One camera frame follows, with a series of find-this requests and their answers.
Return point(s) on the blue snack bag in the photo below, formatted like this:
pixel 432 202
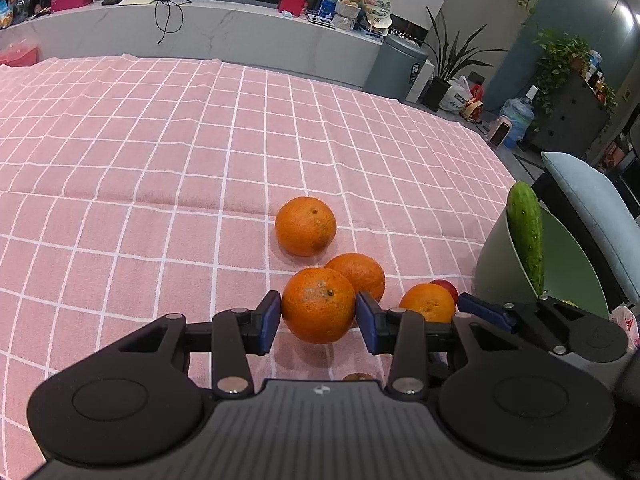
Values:
pixel 4 14

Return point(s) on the orange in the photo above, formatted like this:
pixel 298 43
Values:
pixel 358 377
pixel 306 226
pixel 362 270
pixel 318 305
pixel 427 302

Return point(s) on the pink checkered tablecloth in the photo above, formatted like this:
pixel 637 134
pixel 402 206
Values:
pixel 150 160

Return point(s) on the small kitchen scale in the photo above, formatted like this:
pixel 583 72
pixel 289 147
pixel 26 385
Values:
pixel 318 19

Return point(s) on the pink plastic container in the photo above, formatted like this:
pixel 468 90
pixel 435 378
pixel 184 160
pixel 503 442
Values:
pixel 17 56

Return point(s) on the red bag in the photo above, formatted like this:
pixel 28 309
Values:
pixel 475 105

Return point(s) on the green ivy plant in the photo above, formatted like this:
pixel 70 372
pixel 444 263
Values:
pixel 560 52

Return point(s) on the blue water bottle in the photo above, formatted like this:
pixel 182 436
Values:
pixel 516 115

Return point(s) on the dark cabinet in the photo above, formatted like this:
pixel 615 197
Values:
pixel 575 110

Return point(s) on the grey trash can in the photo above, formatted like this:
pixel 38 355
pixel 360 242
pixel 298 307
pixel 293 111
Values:
pixel 395 67

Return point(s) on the red box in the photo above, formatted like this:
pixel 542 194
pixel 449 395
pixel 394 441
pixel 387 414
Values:
pixel 291 2

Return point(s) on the pink box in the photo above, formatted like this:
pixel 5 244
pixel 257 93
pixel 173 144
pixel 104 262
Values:
pixel 70 0

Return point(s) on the marble tv cabinet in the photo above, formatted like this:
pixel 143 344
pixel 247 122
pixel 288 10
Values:
pixel 225 35

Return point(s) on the white red plastic packet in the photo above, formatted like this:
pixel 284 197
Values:
pixel 627 322

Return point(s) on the small red fruit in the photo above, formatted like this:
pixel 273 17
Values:
pixel 447 287

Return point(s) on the small white heater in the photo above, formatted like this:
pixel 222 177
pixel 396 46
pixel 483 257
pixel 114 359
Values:
pixel 500 131

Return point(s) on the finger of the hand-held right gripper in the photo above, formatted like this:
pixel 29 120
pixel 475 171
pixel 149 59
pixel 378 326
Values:
pixel 480 306

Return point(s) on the green bowl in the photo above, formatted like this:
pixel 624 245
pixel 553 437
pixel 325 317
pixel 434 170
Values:
pixel 570 270

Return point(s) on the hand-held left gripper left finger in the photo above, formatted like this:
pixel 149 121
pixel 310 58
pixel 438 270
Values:
pixel 267 322

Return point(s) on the white plastic bag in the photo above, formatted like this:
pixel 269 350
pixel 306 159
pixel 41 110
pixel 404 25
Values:
pixel 457 95

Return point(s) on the potted long-leaf plant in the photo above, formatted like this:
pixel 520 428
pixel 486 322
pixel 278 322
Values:
pixel 450 60

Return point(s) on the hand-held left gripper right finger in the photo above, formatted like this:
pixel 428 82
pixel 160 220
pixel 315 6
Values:
pixel 367 322

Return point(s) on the green cucumber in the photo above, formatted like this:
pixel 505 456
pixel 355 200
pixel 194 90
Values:
pixel 527 230

